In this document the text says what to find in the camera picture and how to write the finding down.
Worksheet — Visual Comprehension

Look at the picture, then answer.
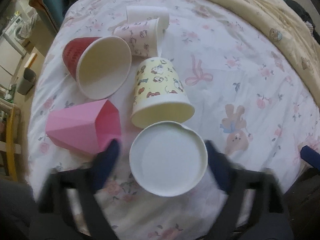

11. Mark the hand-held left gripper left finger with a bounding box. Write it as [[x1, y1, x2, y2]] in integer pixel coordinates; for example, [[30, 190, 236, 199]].
[[37, 139, 122, 240]]

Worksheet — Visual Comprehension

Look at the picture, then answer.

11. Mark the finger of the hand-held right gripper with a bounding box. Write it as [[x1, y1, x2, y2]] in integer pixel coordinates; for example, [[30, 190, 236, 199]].
[[301, 146, 320, 169]]

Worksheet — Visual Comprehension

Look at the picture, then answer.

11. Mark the red paper cup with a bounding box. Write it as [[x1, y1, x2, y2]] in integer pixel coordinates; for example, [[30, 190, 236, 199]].
[[62, 36, 132, 99]]

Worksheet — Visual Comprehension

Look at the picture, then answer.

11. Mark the pink faceted paper cup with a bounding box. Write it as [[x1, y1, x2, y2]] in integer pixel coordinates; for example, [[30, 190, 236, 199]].
[[45, 99, 122, 155]]

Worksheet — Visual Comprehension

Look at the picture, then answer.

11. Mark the yellow cartoon print paper cup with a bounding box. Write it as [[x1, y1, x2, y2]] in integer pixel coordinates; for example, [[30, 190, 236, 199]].
[[130, 57, 195, 130]]

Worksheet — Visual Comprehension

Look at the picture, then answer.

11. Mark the person's dark grey clothing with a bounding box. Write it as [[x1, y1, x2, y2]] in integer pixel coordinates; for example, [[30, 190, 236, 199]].
[[0, 179, 54, 240]]

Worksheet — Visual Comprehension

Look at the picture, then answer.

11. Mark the grey trash bin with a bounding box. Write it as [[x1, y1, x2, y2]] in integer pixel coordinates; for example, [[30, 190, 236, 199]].
[[17, 68, 36, 95]]

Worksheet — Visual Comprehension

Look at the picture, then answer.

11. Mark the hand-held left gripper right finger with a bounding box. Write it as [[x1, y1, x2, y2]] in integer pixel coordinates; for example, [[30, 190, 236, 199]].
[[204, 140, 292, 240]]

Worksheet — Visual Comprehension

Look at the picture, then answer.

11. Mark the plain white paper cup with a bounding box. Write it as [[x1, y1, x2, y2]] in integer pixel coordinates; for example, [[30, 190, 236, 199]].
[[129, 121, 208, 197]]

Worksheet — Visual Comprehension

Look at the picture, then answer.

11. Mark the yellow wooden frame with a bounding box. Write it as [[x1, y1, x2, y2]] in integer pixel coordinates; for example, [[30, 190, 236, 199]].
[[0, 97, 23, 182]]

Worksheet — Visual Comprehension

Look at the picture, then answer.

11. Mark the white washing machine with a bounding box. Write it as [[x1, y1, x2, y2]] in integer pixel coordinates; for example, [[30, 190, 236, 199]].
[[2, 15, 27, 45]]

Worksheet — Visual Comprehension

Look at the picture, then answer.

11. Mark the teal fabric furniture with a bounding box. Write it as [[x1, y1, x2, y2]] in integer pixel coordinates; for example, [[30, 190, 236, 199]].
[[28, 0, 66, 34]]

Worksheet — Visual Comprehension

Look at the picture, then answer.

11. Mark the white foam cup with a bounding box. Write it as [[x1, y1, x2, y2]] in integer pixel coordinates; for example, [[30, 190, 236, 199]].
[[126, 5, 170, 32]]

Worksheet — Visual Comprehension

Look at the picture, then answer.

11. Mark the white floral bedsheet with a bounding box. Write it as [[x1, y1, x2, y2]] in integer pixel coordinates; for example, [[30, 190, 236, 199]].
[[27, 0, 318, 240]]

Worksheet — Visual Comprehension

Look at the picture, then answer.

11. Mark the white pink print paper cup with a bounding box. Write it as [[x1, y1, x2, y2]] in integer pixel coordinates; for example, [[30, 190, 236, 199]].
[[113, 18, 160, 57]]

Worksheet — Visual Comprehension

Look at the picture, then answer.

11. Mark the beige bear print blanket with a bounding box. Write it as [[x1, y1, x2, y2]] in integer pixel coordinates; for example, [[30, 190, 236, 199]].
[[147, 0, 320, 100]]

